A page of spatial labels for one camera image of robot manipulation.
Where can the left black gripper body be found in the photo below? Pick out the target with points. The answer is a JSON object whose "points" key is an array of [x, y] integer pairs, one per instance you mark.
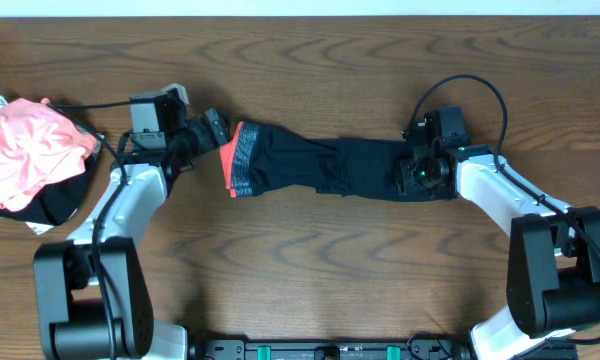
{"points": [[189, 142]]}

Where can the black leggings red waistband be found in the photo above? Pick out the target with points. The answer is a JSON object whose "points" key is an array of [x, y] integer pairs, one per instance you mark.
{"points": [[262, 158]]}

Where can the pink crumpled garment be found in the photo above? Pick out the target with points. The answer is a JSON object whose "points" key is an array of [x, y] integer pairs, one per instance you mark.
{"points": [[38, 147]]}

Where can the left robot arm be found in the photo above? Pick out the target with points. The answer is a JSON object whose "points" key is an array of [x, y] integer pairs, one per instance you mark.
{"points": [[92, 298]]}

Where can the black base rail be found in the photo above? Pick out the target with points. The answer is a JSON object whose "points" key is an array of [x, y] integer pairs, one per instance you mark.
{"points": [[423, 348]]}

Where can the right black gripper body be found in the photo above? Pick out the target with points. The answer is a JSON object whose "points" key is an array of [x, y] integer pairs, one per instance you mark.
{"points": [[417, 177]]}

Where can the black folded garment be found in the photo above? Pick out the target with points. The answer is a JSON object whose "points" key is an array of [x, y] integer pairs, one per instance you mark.
{"points": [[56, 203]]}

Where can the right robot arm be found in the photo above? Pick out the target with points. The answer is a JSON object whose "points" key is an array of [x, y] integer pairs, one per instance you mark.
{"points": [[553, 276]]}

